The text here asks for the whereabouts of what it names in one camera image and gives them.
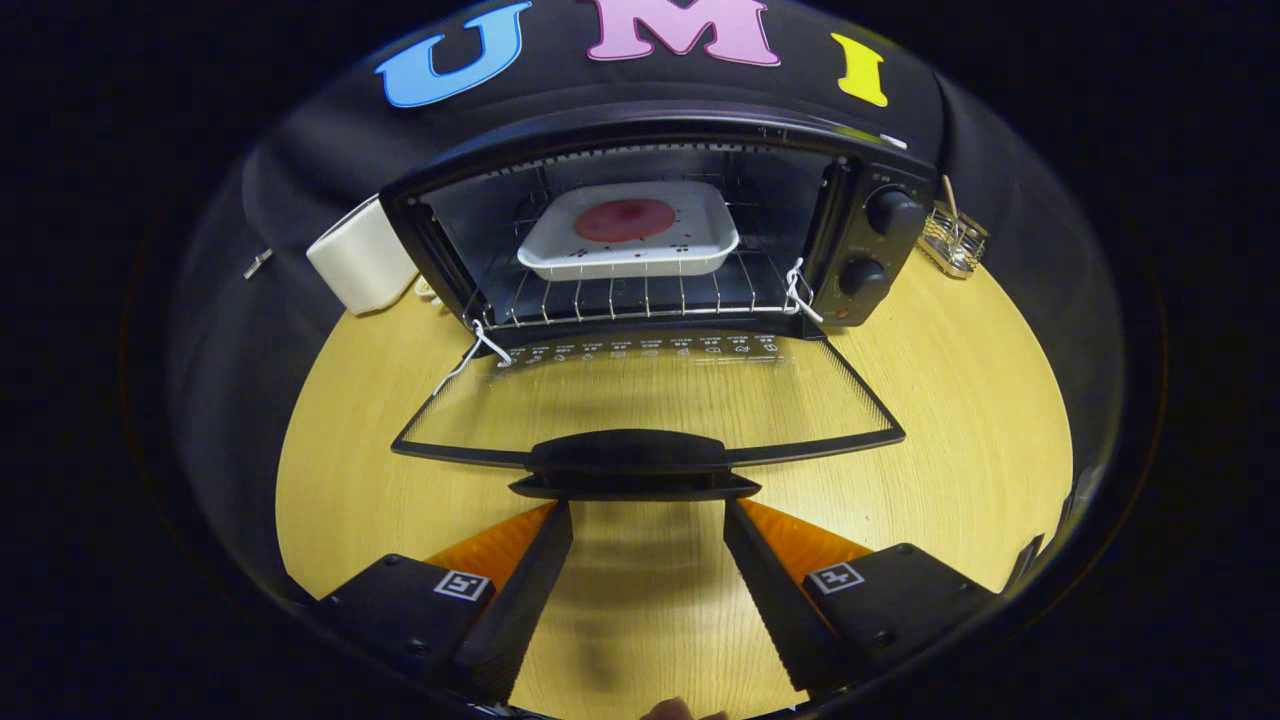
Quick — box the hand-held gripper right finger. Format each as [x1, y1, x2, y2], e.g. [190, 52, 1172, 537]
[721, 498, 1001, 697]

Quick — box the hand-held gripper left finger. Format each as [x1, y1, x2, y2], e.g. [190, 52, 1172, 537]
[316, 500, 575, 704]

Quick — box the white square plate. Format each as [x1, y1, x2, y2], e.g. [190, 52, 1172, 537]
[517, 181, 742, 282]

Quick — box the black toaster oven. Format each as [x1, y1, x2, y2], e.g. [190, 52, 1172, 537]
[378, 100, 942, 502]

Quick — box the pink ham slice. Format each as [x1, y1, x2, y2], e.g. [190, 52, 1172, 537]
[573, 197, 678, 245]

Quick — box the white bread toaster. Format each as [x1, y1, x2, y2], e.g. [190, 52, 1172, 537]
[306, 194, 422, 317]

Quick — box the wire mesh basket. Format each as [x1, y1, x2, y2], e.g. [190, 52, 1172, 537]
[919, 200, 991, 280]

